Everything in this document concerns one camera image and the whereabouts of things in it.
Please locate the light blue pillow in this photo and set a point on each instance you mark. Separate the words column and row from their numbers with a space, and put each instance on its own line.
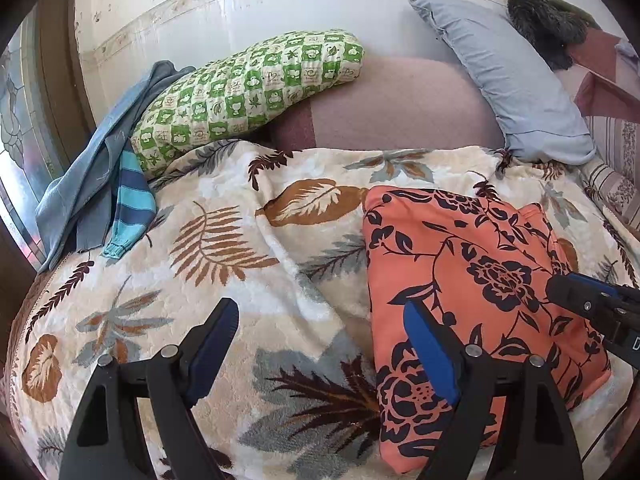
column 538, row 120

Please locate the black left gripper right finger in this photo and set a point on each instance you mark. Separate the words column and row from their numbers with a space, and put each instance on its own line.
column 535, row 439

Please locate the green white patterned pillow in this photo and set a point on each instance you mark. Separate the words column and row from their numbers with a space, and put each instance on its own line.
column 231, row 97

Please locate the orange black floral garment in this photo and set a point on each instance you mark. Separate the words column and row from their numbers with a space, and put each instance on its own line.
column 481, row 267

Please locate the pink quilted mattress cover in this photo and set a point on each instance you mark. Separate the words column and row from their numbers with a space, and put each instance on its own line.
column 395, row 103

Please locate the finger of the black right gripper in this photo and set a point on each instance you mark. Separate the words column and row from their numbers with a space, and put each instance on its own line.
column 582, row 295

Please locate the cream leaf pattern fleece blanket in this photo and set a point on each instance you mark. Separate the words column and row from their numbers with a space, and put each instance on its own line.
column 281, row 235

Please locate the dark fur item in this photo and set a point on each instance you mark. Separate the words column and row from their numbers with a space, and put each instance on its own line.
column 551, row 26

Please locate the blue grey cloth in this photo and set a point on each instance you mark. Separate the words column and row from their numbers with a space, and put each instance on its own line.
column 77, row 207

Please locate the stained glass window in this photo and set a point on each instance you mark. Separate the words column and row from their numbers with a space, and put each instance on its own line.
column 28, row 163

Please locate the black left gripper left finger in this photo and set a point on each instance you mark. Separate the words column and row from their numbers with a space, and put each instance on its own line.
column 106, row 439

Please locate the teal navy striped garment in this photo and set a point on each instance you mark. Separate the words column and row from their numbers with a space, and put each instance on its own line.
column 135, row 206

